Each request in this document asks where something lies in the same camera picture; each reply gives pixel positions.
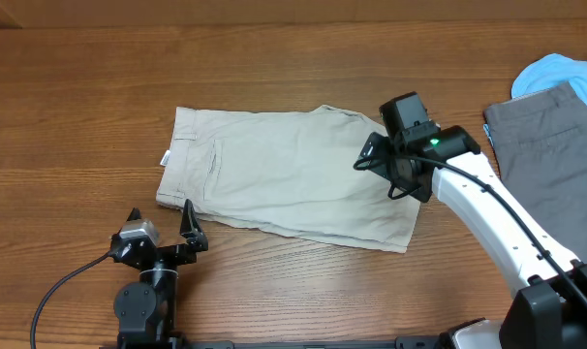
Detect beige khaki shorts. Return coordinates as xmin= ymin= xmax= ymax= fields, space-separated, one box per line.
xmin=156 ymin=106 xmax=419 ymax=253

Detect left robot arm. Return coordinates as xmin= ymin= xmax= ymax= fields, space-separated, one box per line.
xmin=109 ymin=200 xmax=208 ymax=349

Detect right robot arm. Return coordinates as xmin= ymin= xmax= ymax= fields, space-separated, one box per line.
xmin=354 ymin=92 xmax=587 ymax=349

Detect grey shorts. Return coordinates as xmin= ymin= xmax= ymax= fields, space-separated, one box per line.
xmin=484 ymin=82 xmax=587 ymax=263

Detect light blue garment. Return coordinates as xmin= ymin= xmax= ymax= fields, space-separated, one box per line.
xmin=510 ymin=52 xmax=587 ymax=122

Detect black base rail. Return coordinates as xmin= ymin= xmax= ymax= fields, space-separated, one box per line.
xmin=103 ymin=335 xmax=443 ymax=349

